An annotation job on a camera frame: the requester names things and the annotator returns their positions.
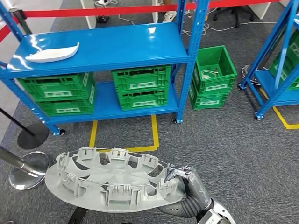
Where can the white curved plastic part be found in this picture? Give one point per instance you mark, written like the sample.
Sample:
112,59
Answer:
51,54

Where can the white furniture block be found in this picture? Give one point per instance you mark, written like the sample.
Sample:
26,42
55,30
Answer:
259,10

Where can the black floor device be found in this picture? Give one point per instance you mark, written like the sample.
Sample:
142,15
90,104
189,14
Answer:
103,19

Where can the long red barrier belt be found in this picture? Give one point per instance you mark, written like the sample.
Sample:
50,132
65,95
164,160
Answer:
105,11

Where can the black base stanchion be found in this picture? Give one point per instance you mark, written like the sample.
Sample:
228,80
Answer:
34,136

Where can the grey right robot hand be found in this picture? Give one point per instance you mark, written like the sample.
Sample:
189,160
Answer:
198,188

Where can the blue steel shelf rack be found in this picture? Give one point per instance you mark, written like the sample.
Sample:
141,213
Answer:
280,95
105,46

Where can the black robot lower body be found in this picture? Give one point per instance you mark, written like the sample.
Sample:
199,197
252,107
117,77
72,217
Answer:
77,216

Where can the yellow floor marking tape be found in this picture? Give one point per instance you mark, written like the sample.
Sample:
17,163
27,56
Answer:
280,119

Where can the black stanchion post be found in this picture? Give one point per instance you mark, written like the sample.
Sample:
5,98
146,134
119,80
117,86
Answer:
22,22

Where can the white office desk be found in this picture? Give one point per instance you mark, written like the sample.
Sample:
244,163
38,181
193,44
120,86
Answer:
90,14

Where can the green plastic crate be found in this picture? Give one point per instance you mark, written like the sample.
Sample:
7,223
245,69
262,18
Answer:
47,108
229,83
198,103
30,88
280,74
121,77
124,100
294,46

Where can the short red barrier belt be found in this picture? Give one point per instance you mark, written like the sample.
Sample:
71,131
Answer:
4,32

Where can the white power strip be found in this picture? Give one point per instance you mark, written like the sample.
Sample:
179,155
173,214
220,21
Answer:
103,3

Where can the grey plastic wheel hubcap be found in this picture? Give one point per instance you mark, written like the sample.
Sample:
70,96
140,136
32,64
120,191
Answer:
116,178

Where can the black office chair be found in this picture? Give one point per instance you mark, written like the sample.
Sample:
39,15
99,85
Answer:
235,14

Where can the silver stanchion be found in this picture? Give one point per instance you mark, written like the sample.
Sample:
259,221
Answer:
248,74
30,173

